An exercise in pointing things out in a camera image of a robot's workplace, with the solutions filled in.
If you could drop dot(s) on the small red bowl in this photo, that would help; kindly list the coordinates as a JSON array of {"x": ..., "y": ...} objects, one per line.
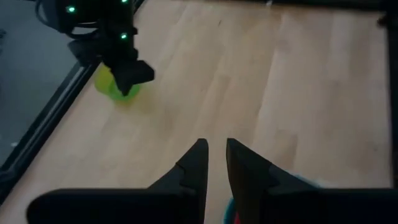
[{"x": 237, "y": 219}]

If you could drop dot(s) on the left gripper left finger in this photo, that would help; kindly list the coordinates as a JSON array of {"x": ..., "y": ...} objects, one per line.
[{"x": 189, "y": 183}]

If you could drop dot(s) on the small lime green bowl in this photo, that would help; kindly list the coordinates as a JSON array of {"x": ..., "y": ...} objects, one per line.
[{"x": 105, "y": 85}]

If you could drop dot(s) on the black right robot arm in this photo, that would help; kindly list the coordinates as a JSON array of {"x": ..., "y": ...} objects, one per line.
[{"x": 87, "y": 14}]

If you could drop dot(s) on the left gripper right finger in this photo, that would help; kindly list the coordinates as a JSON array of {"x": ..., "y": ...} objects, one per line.
[{"x": 252, "y": 189}]

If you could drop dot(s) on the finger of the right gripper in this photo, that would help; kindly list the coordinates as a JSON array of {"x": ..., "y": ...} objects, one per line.
[
  {"x": 130, "y": 74},
  {"x": 87, "y": 53}
]

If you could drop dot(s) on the black metal table frame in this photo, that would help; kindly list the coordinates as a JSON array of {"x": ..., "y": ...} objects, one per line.
[{"x": 46, "y": 124}]

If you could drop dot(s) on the small cyan bowl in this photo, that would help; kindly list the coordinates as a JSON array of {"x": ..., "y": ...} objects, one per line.
[{"x": 228, "y": 214}]

